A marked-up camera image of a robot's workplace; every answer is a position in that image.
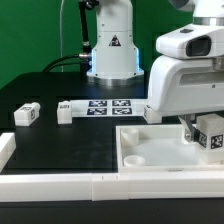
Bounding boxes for white square tabletop tray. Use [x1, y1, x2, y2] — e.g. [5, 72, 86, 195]
[116, 125, 224, 173]

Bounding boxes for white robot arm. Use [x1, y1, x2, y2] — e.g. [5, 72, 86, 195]
[79, 0, 224, 141]

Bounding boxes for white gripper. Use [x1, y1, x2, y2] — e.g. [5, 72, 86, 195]
[148, 24, 224, 142]

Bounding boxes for white U-shaped obstacle fence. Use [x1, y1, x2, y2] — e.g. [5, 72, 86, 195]
[0, 133, 224, 202]

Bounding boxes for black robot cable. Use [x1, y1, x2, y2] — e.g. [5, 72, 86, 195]
[42, 53, 93, 73]

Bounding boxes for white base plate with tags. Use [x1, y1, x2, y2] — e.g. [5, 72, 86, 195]
[71, 99, 146, 117]

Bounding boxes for white thin cable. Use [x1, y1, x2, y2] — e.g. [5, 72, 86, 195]
[59, 0, 65, 73]

